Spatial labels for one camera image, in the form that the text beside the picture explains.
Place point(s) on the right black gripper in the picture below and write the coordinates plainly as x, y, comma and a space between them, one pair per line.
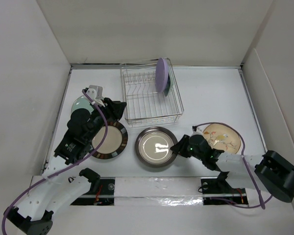
180, 147

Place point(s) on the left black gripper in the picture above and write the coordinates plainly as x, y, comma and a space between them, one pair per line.
115, 108

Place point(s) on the brown rimmed deep plate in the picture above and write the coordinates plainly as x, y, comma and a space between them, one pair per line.
153, 148

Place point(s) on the beige bird pattern plate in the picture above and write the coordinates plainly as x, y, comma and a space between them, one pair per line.
221, 137

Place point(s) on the rectangular light green plate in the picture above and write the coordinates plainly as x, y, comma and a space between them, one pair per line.
168, 87

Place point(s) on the purple round plate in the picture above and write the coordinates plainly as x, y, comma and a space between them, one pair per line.
161, 75

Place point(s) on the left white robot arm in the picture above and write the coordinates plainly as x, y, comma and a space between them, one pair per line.
33, 211

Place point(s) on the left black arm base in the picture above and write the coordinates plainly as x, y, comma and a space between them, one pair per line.
100, 194

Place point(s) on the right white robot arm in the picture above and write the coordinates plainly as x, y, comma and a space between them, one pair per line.
269, 172

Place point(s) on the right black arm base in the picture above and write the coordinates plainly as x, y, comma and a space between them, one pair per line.
217, 192

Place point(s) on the striped rim beige plate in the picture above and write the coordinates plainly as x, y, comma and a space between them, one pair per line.
114, 143

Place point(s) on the round light green plate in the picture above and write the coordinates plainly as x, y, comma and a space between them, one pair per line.
81, 103

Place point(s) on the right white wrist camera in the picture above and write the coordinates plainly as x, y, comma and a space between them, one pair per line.
196, 130

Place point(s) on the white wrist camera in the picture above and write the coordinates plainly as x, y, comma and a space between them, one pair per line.
94, 94
196, 130

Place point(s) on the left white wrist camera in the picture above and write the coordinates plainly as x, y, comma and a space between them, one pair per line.
94, 94

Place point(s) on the metal wire dish rack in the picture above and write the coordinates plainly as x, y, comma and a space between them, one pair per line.
145, 106

